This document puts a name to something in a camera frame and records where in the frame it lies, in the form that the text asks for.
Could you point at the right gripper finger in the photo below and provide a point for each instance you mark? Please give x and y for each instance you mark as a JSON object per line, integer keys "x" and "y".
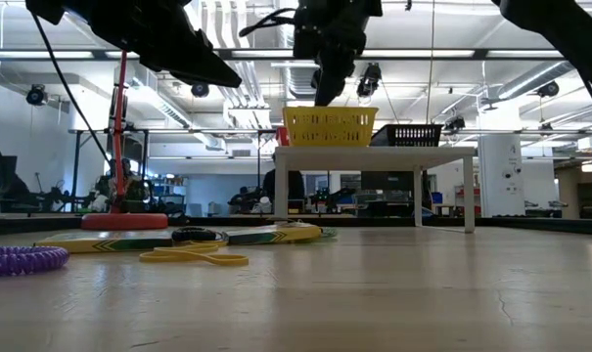
{"x": 342, "y": 73}
{"x": 325, "y": 83}

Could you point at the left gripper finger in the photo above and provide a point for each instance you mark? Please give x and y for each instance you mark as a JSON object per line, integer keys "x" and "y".
{"x": 193, "y": 61}

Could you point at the yellow plastic basket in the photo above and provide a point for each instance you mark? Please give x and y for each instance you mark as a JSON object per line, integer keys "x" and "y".
{"x": 330, "y": 127}

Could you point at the red plastic basket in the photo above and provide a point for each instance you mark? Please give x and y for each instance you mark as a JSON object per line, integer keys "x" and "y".
{"x": 282, "y": 137}

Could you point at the black plastic basket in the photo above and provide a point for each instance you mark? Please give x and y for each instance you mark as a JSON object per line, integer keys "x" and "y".
{"x": 408, "y": 136}

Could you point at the yellow green crayon box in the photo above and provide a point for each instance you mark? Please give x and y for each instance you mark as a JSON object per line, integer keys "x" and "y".
{"x": 104, "y": 242}
{"x": 276, "y": 235}

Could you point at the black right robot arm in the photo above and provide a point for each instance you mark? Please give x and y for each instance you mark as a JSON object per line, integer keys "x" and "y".
{"x": 560, "y": 29}

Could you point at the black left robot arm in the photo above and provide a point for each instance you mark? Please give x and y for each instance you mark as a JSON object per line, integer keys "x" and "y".
{"x": 46, "y": 10}

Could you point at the red desk lamp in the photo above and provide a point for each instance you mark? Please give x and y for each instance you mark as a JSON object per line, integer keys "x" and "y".
{"x": 124, "y": 222}

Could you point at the black ceiling spotlight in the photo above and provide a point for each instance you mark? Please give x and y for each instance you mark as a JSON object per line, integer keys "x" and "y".
{"x": 36, "y": 94}
{"x": 369, "y": 80}
{"x": 200, "y": 89}
{"x": 454, "y": 122}
{"x": 548, "y": 89}

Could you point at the white perforated metal shelf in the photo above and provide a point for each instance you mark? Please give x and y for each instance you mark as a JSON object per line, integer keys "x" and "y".
{"x": 374, "y": 156}

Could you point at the white pillar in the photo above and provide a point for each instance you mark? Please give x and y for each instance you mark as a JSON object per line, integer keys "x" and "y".
{"x": 501, "y": 173}

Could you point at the silver spiral ventilation duct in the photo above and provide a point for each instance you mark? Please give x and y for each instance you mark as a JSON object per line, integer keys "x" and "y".
{"x": 530, "y": 80}
{"x": 300, "y": 83}

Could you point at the black metal scaffold frame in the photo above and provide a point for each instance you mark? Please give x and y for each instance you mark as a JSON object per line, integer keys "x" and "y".
{"x": 75, "y": 166}

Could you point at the black aluminium table frame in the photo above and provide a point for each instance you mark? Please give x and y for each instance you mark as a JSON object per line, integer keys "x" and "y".
{"x": 520, "y": 224}

